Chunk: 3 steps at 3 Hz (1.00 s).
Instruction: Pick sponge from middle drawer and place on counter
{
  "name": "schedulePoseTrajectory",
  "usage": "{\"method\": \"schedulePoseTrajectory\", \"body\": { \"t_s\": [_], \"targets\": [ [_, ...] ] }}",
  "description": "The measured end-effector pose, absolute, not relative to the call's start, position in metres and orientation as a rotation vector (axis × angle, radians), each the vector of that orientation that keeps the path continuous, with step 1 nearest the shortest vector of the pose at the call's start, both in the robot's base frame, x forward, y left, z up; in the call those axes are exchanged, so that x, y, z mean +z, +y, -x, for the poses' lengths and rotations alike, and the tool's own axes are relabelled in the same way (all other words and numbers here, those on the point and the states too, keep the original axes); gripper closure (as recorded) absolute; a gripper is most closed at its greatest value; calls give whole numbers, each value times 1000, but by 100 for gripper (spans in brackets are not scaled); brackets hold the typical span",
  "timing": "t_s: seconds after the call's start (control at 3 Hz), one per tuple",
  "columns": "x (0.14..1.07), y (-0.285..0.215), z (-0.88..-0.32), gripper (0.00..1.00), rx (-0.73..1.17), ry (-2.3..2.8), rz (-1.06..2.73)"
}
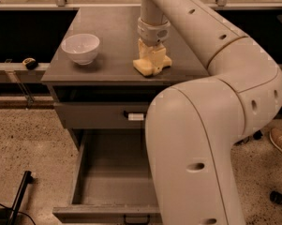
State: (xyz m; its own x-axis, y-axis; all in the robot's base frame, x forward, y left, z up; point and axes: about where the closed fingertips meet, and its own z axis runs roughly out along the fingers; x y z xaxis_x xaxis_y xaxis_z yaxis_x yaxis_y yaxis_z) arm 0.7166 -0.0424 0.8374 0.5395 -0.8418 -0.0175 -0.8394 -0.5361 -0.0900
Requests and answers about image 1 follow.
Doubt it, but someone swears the metal rail frame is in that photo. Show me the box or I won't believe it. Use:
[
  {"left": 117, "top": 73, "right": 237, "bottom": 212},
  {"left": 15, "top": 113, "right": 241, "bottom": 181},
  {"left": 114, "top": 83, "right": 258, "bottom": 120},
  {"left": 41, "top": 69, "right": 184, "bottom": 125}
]
[{"left": 0, "top": 0, "right": 282, "bottom": 109}]

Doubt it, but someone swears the grey drawer cabinet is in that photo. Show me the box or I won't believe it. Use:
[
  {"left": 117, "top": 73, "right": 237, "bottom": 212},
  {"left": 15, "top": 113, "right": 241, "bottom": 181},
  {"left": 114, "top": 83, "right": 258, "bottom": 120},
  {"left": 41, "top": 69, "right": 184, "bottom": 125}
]
[{"left": 42, "top": 5, "right": 207, "bottom": 146}]

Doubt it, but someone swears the black stand leg left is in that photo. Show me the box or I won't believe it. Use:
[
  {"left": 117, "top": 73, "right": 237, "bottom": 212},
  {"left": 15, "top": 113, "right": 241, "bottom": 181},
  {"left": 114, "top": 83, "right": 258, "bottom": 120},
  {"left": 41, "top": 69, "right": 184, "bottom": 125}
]
[{"left": 7, "top": 171, "right": 33, "bottom": 225}]

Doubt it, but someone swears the yellow sponge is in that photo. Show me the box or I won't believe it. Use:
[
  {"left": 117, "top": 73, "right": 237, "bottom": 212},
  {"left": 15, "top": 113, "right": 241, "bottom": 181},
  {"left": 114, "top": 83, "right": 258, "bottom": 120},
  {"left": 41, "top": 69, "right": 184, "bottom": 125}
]
[{"left": 133, "top": 59, "right": 155, "bottom": 77}]

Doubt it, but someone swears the closed middle grey drawer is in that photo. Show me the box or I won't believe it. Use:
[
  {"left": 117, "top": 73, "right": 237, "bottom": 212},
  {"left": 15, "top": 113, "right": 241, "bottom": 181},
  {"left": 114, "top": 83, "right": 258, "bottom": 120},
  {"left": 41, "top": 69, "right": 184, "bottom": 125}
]
[{"left": 54, "top": 102, "right": 148, "bottom": 129}]

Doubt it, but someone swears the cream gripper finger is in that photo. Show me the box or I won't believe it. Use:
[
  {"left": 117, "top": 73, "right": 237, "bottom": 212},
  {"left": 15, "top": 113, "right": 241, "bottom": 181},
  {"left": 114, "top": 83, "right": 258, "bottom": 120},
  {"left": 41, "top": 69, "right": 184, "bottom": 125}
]
[{"left": 153, "top": 56, "right": 172, "bottom": 75}]

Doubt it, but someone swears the small black yellow device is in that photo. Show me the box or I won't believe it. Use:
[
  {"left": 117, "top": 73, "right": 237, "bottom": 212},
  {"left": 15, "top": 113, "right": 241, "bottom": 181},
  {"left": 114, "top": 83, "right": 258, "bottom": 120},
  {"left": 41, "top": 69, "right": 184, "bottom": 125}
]
[{"left": 22, "top": 57, "right": 38, "bottom": 70}]

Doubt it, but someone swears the black caster wheel right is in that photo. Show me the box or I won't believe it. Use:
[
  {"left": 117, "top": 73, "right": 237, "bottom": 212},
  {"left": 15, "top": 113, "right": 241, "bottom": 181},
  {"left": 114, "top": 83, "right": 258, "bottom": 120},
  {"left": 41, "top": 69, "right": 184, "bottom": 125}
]
[{"left": 270, "top": 191, "right": 282, "bottom": 204}]

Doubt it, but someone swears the open bottom grey drawer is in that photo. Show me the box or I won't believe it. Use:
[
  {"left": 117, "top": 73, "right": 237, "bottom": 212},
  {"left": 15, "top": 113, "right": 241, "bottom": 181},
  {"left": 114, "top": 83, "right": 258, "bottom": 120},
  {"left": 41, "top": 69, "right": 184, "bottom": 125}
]
[{"left": 53, "top": 128, "right": 162, "bottom": 225}]

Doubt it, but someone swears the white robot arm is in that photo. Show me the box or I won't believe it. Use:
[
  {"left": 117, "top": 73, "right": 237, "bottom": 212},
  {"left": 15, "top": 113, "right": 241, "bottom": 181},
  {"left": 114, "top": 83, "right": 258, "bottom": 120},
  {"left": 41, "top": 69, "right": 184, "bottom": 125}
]
[{"left": 141, "top": 0, "right": 282, "bottom": 225}]

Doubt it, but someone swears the white ceramic bowl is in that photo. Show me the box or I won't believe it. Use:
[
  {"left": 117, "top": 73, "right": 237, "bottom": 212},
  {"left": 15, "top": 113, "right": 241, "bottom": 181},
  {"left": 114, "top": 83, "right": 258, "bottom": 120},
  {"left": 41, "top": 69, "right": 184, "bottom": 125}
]
[{"left": 61, "top": 34, "right": 100, "bottom": 65}]

